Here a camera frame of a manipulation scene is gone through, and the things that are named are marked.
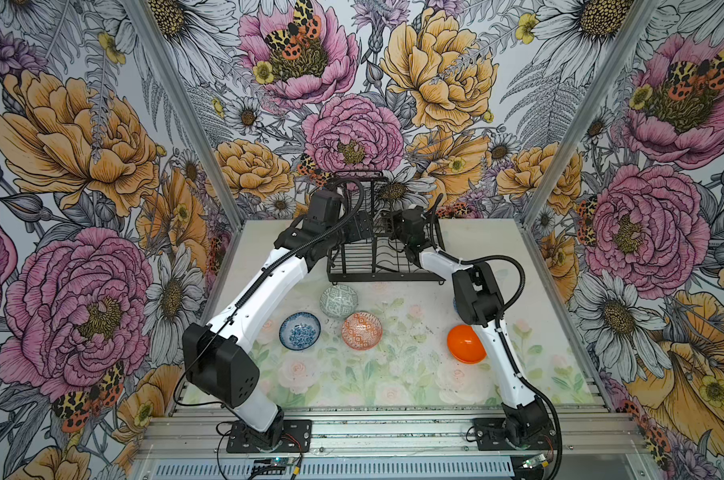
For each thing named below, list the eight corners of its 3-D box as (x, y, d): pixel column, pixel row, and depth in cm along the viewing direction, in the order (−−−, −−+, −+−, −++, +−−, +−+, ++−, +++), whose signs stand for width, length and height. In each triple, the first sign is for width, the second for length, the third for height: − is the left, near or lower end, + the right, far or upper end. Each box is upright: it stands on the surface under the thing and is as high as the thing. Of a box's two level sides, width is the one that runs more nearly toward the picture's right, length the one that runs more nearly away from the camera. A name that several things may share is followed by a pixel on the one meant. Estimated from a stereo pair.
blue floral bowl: (280, 351, 90) (276, 344, 86) (286, 320, 97) (283, 312, 93) (319, 351, 90) (316, 344, 86) (322, 320, 97) (320, 312, 93)
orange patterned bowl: (341, 350, 90) (340, 344, 87) (343, 318, 97) (342, 312, 93) (382, 350, 90) (382, 344, 87) (381, 318, 97) (382, 312, 93)
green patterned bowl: (319, 318, 96) (318, 312, 93) (323, 291, 103) (321, 284, 100) (357, 318, 96) (356, 312, 93) (357, 291, 103) (357, 284, 100)
